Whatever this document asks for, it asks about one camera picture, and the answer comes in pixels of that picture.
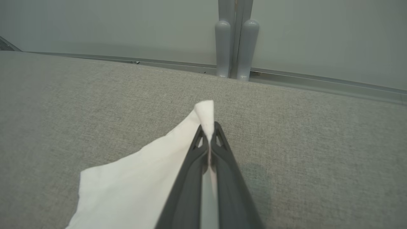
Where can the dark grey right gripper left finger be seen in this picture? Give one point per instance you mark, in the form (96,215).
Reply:
(187,190)

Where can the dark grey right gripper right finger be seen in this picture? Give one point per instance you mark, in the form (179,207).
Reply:
(233,194)

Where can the red and white garment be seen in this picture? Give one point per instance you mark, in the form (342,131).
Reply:
(136,184)

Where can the grey floor rail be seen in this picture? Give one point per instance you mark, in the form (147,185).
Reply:
(318,81)

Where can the grey rounded post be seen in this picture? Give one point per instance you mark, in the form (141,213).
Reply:
(222,47)
(247,47)

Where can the grey vertical partition frame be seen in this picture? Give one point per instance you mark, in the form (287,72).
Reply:
(234,31)

